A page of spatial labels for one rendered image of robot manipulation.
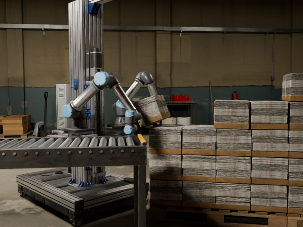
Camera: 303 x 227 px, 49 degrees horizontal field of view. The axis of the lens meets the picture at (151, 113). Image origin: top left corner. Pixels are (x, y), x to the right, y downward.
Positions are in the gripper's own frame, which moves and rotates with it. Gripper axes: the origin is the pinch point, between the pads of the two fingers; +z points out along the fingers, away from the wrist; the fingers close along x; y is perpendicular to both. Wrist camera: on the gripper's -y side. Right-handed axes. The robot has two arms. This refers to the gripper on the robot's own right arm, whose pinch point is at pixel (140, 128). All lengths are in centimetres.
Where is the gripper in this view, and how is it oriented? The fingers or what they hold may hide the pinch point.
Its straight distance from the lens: 301.5
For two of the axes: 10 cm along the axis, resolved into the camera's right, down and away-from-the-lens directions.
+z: 2.5, -0.6, 9.7
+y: -3.4, -9.4, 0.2
